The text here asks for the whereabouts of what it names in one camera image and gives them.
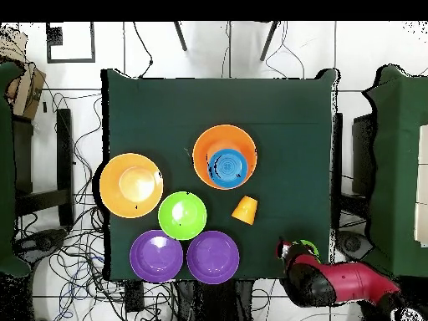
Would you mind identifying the black floor cable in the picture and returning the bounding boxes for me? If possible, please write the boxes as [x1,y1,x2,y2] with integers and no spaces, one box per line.
[133,22,154,79]

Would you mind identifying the black floor frame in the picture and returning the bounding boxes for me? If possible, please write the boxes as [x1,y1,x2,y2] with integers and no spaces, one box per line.
[45,22,96,64]

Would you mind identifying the cardboard box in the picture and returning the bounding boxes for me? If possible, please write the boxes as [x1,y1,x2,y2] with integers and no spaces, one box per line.
[0,26,47,120]

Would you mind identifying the white boxes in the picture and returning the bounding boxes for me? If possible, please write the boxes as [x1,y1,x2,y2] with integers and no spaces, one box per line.
[413,124,428,248]

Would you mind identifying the black power strip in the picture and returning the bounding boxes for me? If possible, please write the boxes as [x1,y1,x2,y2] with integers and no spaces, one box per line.
[124,280,145,313]

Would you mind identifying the small blue plastic bowl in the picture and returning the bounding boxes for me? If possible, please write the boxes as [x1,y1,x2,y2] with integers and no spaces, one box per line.
[207,148,249,188]

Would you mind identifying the thin grey floor cable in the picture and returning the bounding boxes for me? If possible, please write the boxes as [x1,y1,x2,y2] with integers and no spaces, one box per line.
[265,21,306,79]

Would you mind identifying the medium green plastic bowl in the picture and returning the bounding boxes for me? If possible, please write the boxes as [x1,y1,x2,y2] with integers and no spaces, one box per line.
[157,191,208,241]

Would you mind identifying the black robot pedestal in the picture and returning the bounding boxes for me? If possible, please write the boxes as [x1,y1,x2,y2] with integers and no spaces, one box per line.
[175,279,256,321]

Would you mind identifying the orange plastic cup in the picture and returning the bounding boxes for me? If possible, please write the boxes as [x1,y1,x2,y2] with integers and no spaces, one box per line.
[231,195,259,226]

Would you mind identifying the black tripod leg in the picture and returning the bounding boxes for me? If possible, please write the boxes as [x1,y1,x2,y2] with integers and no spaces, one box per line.
[173,21,188,52]
[259,21,279,62]

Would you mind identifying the dark green tablecloth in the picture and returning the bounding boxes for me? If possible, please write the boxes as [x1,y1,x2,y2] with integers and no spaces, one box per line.
[100,68,340,281]

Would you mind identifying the small green plastic bowl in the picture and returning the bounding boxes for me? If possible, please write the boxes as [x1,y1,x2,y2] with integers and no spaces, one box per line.
[290,239,321,262]

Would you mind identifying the tangle of black cables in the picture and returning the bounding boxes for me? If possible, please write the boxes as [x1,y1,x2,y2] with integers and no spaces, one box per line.
[16,93,176,321]

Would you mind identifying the green cloth side table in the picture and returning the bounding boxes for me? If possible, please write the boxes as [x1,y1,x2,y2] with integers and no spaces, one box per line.
[0,60,32,278]
[362,64,428,278]

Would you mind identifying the large orange plastic bowl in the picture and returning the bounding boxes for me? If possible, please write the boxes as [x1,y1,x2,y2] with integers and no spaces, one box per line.
[192,124,258,191]
[99,152,165,219]

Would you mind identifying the purple plastic bowl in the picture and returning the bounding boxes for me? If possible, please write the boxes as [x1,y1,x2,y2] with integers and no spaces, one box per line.
[129,229,185,284]
[186,230,241,285]

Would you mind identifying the black bench frame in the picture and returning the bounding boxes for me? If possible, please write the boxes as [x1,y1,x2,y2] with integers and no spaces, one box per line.
[13,108,75,228]

